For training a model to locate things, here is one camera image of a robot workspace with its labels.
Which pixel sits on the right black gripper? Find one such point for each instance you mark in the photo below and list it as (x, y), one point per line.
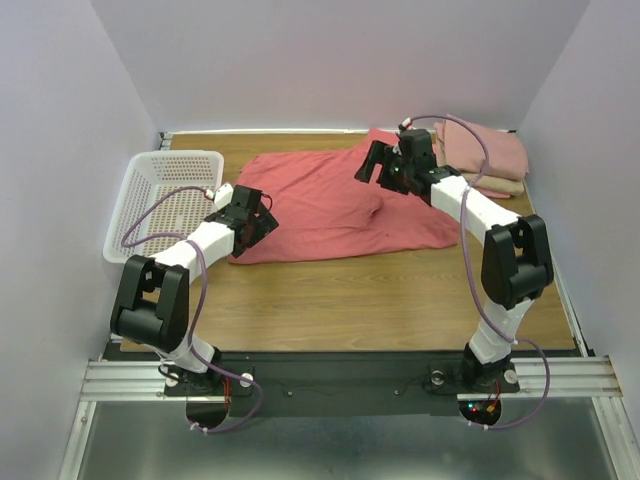
(382, 167)

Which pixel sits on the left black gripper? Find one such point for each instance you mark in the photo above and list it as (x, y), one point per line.
(264, 225)

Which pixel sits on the red t-shirt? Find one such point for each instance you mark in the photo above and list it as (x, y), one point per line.
(324, 213)

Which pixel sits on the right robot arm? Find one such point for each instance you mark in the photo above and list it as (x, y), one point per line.
(516, 261)

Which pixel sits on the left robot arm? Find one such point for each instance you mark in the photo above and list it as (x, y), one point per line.
(151, 307)

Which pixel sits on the folded dusty pink shirt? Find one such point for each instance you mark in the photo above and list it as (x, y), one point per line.
(460, 149)

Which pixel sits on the white perforated plastic basket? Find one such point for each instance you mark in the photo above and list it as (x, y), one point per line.
(160, 193)

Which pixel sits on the folded tan shirt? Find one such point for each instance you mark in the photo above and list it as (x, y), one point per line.
(490, 186)

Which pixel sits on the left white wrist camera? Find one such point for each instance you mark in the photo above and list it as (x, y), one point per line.
(221, 196)

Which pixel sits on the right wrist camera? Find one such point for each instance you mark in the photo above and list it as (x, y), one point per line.
(406, 125)

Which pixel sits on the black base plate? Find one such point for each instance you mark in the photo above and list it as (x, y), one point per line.
(332, 384)

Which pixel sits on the aluminium frame rail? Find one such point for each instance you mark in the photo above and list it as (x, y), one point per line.
(566, 421)

